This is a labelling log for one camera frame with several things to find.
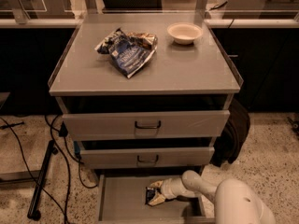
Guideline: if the blue rxbar blueberry bar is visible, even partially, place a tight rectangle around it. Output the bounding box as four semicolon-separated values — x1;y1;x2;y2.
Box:
145;187;158;205

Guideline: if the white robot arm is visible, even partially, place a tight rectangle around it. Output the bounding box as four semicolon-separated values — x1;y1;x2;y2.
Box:
146;170;277;224

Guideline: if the grey bottom drawer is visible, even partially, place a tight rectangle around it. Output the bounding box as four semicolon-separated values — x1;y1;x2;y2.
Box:
95;175;215;224

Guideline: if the grey drawer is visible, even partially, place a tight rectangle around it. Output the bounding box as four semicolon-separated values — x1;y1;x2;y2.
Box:
95;175;215;224
80;147;214;169
63;110;230;141

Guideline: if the grey middle drawer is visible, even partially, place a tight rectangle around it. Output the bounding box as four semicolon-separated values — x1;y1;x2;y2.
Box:
80;147;214;169

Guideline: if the grey top drawer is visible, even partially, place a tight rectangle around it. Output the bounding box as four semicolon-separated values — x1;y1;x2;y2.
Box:
63;110;230;141

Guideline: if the grey drawer cabinet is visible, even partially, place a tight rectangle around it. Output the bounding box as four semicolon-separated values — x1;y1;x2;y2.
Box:
47;12;244;224

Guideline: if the black backpack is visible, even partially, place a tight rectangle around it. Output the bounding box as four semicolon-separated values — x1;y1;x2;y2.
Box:
210;99;250;167

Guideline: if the black stand leg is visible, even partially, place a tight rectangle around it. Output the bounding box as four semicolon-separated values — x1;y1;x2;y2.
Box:
27;140;54;221

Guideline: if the blue crumpled chip bag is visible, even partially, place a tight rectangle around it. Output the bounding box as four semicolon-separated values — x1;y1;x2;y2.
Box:
94;28;158;78

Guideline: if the white bowl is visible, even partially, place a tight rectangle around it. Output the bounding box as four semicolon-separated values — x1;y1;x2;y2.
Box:
167;22;203;45

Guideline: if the black bin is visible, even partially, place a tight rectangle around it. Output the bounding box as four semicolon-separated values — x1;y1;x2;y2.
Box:
103;0;162;10

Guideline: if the black floor cable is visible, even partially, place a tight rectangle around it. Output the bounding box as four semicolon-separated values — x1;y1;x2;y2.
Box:
0;115;99;224

